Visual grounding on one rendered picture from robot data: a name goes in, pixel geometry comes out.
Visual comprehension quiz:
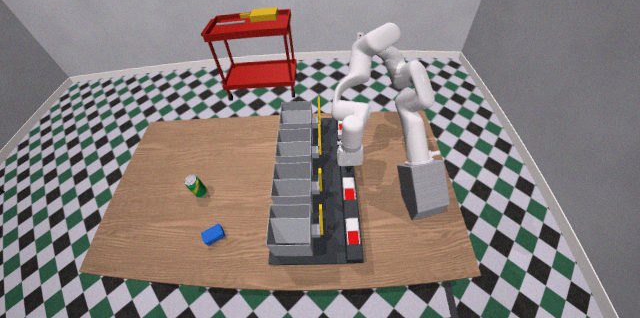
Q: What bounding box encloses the green drink can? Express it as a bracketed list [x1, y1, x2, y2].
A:
[185, 175, 207, 198]

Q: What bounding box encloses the blue plastic box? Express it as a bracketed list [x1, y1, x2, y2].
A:
[201, 224, 226, 246]

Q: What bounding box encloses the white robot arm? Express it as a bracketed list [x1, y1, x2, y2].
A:
[331, 23, 440, 166]

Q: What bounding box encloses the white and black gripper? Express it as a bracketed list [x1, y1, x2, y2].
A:
[336, 145, 363, 173]

